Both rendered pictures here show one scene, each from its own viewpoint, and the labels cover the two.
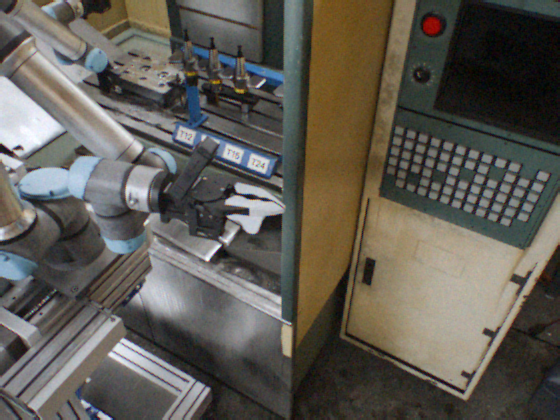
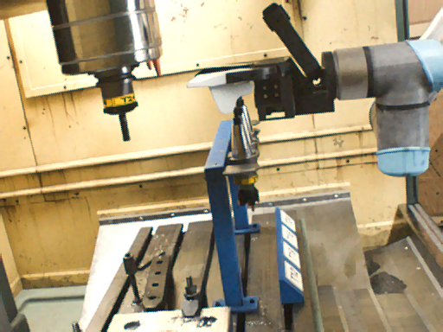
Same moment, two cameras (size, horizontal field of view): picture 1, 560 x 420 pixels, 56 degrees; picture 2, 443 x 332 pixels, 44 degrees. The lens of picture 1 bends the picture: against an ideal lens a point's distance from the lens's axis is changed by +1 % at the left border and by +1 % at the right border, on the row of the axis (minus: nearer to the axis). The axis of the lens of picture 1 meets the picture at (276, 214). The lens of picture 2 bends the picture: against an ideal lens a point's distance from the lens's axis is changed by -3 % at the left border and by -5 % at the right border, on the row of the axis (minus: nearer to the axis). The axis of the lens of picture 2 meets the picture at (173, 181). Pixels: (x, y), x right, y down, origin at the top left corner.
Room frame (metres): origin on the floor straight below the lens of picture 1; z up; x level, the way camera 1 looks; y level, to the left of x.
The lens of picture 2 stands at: (2.20, 1.32, 1.52)
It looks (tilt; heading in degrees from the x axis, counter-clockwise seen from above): 16 degrees down; 251
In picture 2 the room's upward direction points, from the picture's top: 10 degrees counter-clockwise
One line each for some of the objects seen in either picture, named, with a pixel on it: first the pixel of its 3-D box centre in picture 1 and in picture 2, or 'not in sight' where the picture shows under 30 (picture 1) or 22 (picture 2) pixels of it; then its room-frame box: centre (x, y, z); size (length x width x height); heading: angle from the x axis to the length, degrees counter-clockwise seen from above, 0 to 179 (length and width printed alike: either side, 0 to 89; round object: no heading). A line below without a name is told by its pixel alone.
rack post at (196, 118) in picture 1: (192, 89); (226, 246); (1.77, 0.33, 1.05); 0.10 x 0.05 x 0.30; 149
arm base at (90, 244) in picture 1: (69, 233); not in sight; (0.86, 0.51, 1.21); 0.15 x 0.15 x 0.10
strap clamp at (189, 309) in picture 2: (181, 90); (195, 307); (1.88, 0.40, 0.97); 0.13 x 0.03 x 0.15; 59
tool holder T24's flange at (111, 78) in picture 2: not in sight; (114, 75); (1.98, 0.50, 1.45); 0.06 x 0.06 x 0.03
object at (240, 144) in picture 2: (188, 49); (240, 139); (1.69, 0.31, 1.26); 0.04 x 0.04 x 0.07
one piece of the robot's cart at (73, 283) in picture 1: (72, 259); not in sight; (0.84, 0.51, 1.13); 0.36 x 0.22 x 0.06; 150
